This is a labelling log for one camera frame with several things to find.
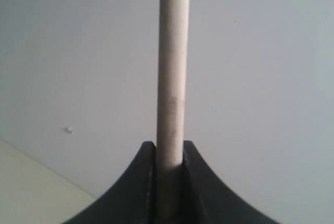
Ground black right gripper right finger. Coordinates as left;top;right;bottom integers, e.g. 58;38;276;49
182;140;276;224

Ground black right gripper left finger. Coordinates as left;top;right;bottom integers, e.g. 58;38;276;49
65;142;156;224

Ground wooden paint brush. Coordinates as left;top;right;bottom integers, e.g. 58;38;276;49
156;0;190;223

